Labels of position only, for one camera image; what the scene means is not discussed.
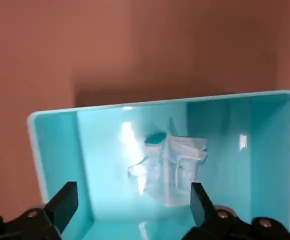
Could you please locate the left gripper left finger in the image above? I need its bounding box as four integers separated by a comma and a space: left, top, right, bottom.
0, 181, 79, 240

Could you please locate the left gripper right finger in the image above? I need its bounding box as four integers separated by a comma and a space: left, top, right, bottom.
181, 182, 290, 240

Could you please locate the used blue face mask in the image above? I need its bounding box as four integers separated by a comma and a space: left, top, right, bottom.
126, 116, 209, 208

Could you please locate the blue plastic box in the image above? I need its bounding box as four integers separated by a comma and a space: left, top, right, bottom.
27, 89, 290, 240

